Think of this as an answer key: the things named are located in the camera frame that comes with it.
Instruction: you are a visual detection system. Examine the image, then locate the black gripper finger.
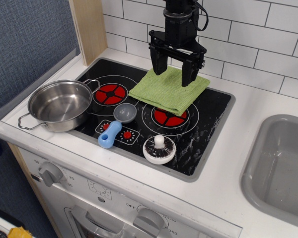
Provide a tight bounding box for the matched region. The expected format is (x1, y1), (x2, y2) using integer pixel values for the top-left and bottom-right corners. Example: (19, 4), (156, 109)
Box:
(149, 47), (168, 75)
(182, 59), (199, 87)

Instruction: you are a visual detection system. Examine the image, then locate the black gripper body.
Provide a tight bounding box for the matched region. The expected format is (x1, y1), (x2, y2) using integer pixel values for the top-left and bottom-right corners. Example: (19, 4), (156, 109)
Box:
(149, 16), (207, 69)

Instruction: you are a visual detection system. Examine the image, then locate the silver steel pan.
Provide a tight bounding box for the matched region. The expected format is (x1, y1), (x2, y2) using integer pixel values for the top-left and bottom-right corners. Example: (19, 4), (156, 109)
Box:
(18, 79), (100, 132)

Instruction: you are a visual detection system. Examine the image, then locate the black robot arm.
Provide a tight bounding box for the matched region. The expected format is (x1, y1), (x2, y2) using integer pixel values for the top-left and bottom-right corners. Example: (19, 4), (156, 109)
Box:
(149, 0), (209, 87)

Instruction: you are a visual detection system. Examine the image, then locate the green rag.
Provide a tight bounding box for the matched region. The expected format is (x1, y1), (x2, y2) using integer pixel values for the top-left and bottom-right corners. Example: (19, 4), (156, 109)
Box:
(129, 66), (210, 116)

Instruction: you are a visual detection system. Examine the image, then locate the blue grey toy scoop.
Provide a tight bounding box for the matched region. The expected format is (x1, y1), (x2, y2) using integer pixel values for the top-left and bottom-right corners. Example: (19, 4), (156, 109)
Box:
(98, 103), (137, 149)

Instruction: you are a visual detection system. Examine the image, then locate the black toy stovetop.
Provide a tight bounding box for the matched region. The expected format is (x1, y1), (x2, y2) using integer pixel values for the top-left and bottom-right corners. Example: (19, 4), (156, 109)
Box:
(71, 58), (235, 182)

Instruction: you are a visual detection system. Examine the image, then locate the white toy mushroom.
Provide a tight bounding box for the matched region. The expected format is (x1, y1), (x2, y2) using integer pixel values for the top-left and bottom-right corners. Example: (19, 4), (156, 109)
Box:
(143, 134), (176, 165)

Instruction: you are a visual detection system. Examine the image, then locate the grey sink basin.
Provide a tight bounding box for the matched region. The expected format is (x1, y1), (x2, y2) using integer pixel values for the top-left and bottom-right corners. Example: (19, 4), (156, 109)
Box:
(241, 115), (298, 227)

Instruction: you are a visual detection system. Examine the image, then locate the grey right oven knob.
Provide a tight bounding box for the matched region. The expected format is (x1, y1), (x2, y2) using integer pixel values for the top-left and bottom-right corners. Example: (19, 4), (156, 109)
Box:
(133, 208), (165, 238)

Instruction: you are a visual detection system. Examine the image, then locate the grey oven knob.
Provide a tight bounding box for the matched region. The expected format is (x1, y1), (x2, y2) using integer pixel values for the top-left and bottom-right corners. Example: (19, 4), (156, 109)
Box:
(133, 208), (165, 238)
(38, 162), (63, 187)

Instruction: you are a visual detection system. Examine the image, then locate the grey left oven knob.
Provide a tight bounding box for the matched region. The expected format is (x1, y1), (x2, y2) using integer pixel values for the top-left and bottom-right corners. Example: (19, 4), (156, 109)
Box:
(38, 162), (63, 187)

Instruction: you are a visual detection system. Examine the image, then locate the white toy oven front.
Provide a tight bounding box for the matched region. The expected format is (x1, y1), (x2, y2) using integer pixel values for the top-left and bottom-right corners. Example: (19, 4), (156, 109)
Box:
(20, 149), (241, 238)

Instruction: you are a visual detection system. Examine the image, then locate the yellow object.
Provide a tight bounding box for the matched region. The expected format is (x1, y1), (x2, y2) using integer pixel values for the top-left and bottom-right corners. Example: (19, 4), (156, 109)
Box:
(7, 227), (33, 238)

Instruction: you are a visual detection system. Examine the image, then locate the black cable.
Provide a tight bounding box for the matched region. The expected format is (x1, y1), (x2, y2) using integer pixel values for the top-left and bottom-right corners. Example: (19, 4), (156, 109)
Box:
(195, 0), (209, 32)

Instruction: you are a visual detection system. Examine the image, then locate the wooden side post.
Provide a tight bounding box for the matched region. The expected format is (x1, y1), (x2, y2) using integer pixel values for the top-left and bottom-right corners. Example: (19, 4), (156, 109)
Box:
(69, 0), (108, 66)

